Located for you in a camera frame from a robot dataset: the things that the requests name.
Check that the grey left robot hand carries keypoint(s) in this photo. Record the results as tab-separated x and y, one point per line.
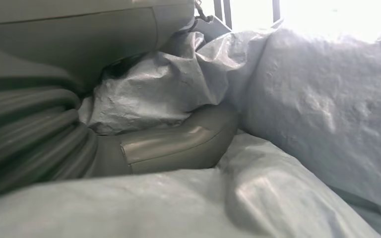
78	36

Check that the grey plastic courier package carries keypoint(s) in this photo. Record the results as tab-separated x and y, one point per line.
308	98

